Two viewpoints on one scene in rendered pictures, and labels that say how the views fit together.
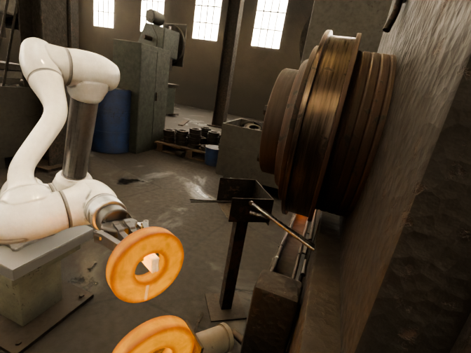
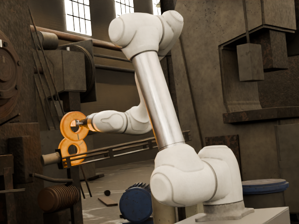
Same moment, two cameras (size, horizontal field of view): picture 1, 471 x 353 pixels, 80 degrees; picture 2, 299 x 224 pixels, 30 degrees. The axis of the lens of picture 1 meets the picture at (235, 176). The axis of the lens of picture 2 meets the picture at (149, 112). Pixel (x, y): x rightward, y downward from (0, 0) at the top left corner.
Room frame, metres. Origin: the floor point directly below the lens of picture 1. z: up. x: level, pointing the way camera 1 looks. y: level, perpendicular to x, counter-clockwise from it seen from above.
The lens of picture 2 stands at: (3.23, 1.00, 0.74)
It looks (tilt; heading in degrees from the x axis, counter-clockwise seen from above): 2 degrees up; 189
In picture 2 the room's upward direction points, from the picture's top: 5 degrees counter-clockwise
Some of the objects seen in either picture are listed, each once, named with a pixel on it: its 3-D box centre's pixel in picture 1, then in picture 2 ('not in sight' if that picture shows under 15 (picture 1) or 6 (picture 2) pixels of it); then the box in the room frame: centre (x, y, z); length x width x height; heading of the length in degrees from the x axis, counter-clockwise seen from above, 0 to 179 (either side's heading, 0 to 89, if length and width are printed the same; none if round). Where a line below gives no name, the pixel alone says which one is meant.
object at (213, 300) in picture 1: (234, 249); not in sight; (1.31, -0.06, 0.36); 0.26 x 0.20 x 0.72; 18
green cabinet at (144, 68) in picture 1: (141, 99); not in sight; (4.32, 1.59, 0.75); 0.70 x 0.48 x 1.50; 163
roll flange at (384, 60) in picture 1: (350, 137); not in sight; (0.73, -0.27, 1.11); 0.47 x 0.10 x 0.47; 163
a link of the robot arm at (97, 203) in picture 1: (106, 213); (97, 122); (0.64, 0.31, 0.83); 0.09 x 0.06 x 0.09; 135
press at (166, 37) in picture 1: (160, 64); not in sight; (8.50, 2.63, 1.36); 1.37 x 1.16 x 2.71; 63
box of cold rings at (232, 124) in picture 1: (265, 154); not in sight; (3.58, -0.33, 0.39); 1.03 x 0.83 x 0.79; 77
